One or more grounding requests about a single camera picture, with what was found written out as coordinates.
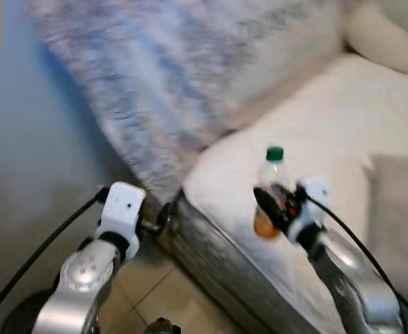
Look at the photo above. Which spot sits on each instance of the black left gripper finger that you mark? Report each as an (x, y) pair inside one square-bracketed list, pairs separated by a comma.
[(166, 217)]

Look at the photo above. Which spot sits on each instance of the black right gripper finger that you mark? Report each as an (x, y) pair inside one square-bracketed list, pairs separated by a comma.
[(273, 212)]

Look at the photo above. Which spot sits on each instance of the clear bottle with green cap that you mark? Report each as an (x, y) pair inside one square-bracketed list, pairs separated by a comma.
[(274, 170)]

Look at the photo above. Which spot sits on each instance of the grey patterned white fleece blanket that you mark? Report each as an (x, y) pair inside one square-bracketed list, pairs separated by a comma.
[(176, 76)]

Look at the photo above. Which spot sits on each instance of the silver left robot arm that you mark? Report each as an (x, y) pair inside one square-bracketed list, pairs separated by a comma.
[(85, 275)]

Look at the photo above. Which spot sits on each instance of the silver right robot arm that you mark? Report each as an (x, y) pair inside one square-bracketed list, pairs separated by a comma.
[(354, 278)]

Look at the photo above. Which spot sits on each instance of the white bed mattress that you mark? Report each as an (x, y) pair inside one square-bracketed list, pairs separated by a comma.
[(329, 125)]

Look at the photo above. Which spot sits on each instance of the black robot foot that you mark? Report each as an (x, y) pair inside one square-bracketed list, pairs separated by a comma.
[(162, 326)]

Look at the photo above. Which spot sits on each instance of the cream pillow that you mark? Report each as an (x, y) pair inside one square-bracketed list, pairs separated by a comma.
[(385, 38)]

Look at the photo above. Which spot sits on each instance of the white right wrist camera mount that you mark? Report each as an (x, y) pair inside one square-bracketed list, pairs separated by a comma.
[(315, 195)]

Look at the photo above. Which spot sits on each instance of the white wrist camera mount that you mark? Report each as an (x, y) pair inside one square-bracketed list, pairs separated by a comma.
[(122, 205), (315, 195)]

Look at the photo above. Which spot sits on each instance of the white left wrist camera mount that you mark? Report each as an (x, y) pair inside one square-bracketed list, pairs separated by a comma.
[(122, 205)]

